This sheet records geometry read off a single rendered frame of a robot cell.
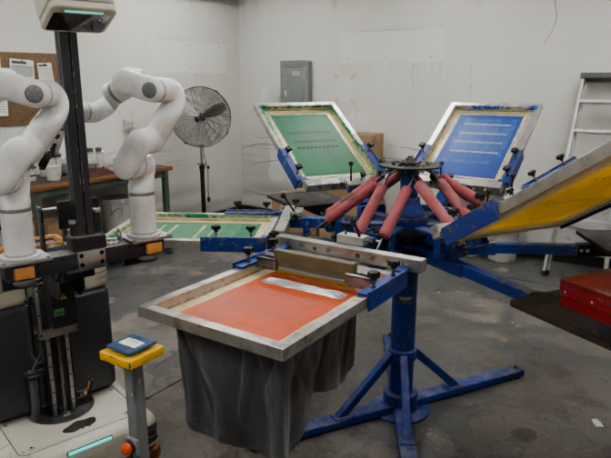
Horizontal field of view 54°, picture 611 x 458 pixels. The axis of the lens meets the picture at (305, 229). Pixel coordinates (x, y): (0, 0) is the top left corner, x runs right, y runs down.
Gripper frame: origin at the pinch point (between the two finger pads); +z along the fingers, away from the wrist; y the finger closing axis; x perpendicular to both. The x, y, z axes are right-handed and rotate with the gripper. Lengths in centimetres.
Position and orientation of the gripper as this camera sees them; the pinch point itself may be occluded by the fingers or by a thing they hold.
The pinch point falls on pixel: (41, 159)
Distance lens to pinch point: 251.5
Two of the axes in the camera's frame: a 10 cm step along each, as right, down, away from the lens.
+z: -5.0, 8.2, 2.8
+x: -6.7, -1.6, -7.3
